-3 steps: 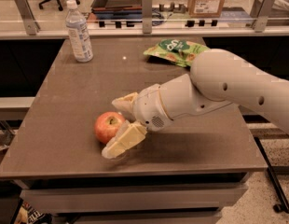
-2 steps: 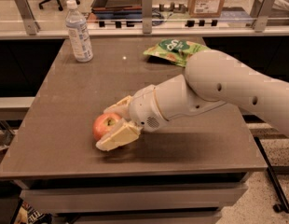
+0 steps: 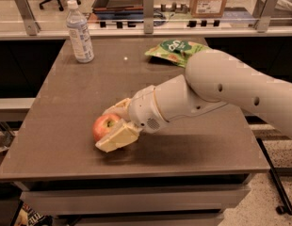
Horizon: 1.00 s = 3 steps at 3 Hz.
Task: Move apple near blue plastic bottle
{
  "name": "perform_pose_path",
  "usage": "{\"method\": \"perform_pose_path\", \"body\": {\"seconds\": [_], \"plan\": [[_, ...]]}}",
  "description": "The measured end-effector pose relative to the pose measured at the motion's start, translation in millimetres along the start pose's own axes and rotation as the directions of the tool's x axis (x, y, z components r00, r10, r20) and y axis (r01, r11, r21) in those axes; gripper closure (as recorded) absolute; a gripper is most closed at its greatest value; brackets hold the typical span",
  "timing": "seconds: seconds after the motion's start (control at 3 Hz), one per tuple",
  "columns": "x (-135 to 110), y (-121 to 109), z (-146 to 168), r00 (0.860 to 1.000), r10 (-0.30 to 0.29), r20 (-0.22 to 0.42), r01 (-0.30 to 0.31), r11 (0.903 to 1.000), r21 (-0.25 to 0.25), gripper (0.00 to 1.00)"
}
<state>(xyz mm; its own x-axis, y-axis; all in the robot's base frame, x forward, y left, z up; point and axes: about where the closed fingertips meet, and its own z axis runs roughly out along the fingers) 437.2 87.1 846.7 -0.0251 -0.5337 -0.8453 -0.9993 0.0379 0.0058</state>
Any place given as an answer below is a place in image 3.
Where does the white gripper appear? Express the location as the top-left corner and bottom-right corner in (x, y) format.
(95, 86), (168, 153)

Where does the red yellow apple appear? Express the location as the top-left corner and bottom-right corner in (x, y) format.
(92, 113), (121, 142)

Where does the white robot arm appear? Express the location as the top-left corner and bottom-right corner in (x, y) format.
(95, 49), (292, 153)

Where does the clear blue plastic water bottle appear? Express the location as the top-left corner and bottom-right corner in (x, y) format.
(66, 0), (94, 63)

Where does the green snack chip bag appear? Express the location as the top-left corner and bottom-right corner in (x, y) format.
(145, 40), (208, 68)

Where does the grey cabinet drawer front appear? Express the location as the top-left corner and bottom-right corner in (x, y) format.
(21, 185), (251, 216)

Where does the colourful package on floor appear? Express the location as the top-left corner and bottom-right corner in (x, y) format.
(13, 204), (53, 226)

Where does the brown cardboard box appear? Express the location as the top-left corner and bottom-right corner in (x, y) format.
(189, 0), (227, 18)

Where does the black floor bar with wheel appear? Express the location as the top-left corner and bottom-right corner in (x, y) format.
(257, 138), (292, 216)

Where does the middle metal glass bracket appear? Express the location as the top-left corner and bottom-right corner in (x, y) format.
(143, 0), (154, 34)

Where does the metal glass bracket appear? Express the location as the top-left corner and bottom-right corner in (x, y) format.
(143, 0), (154, 34)
(252, 0), (278, 33)
(14, 0), (41, 36)

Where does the left metal glass bracket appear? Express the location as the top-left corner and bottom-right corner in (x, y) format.
(14, 0), (41, 36)

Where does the right metal glass bracket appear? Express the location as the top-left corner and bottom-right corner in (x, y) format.
(252, 0), (278, 33)

